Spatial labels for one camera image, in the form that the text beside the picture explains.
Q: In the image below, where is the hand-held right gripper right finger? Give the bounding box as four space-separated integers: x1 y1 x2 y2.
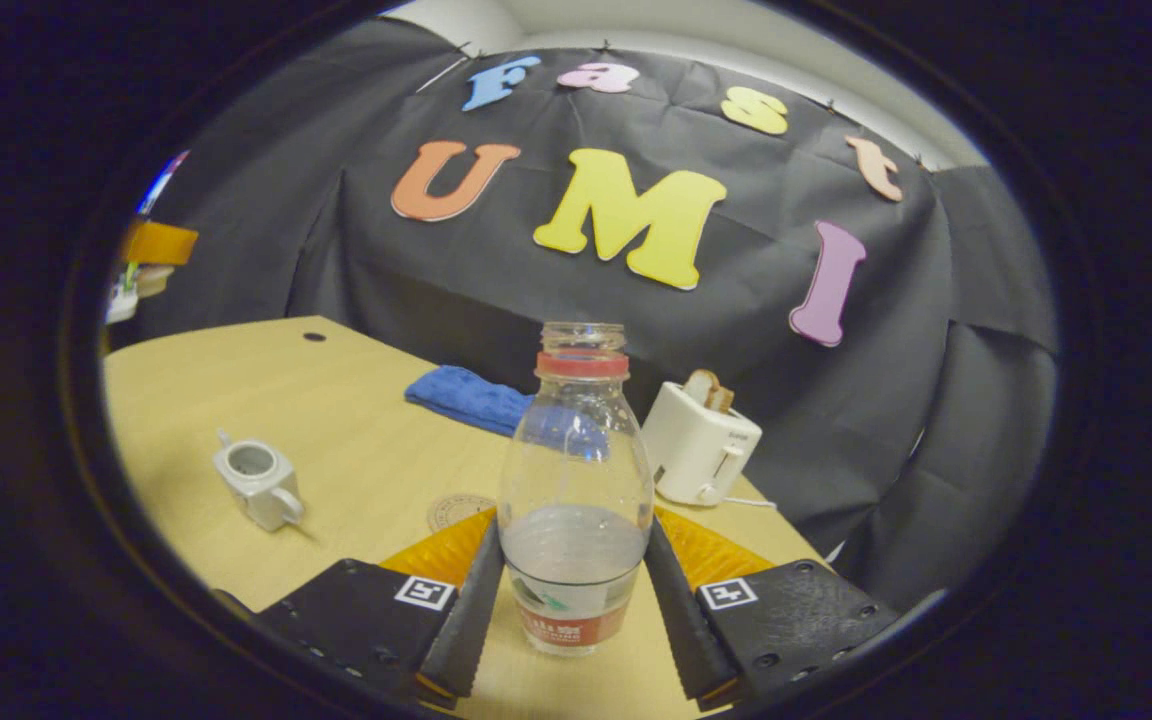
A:
644 505 902 713

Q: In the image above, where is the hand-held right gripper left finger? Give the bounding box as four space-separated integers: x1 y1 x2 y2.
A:
254 505 507 713

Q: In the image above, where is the clear plastic water bottle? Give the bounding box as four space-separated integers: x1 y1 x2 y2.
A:
498 321 655 658

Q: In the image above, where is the white ceramic teacup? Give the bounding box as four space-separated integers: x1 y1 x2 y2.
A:
213 430 305 533

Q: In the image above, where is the white toaster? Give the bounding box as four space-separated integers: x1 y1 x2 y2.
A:
641 380 764 508

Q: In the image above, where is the blue folded towel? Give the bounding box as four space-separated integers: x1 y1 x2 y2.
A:
404 365 537 438

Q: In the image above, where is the toast slice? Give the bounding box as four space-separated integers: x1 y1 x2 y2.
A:
684 369 736 415

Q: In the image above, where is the wall poster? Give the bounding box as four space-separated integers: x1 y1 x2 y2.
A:
136 150 189 216

